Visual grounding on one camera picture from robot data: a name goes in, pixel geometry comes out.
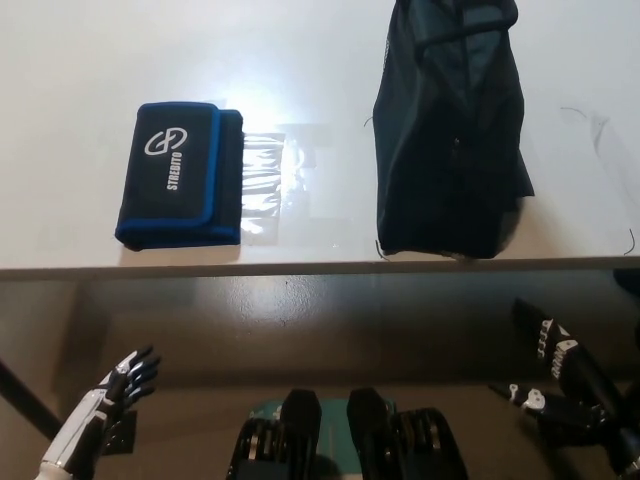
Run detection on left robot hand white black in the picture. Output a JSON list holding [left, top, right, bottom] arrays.
[[37, 343, 163, 480]]

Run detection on right robot hand black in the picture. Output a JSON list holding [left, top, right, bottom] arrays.
[[488, 297, 640, 454]]

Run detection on black diagonal table leg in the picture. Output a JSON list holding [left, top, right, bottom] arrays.
[[0, 355, 65, 442]]

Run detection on black blue-trimmed notebook case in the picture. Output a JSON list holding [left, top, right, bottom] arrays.
[[114, 102, 245, 252]]

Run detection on clear tape patch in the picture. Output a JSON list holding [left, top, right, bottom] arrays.
[[238, 128, 317, 248]]

